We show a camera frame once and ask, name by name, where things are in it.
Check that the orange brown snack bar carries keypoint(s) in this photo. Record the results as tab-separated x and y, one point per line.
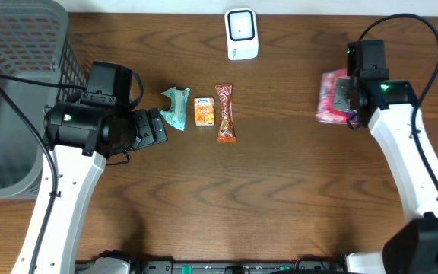
226	133

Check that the teal wet wipes pack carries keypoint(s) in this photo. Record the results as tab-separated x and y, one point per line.
176	115

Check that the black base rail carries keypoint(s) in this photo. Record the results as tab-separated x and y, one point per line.
109	265

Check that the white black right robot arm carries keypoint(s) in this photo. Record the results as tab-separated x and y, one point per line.
387	108

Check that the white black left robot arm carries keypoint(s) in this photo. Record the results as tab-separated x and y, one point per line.
81	140

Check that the red purple noodle packet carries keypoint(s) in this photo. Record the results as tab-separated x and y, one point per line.
326	112

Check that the orange tissue box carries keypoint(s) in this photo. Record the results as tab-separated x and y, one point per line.
204	111

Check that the white barcode scanner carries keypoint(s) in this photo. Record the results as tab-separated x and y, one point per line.
242	34

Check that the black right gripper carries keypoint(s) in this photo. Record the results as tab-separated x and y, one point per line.
341	96

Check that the grey plastic basket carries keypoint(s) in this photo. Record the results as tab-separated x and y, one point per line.
35	50

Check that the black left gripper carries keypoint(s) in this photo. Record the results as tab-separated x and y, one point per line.
149	127

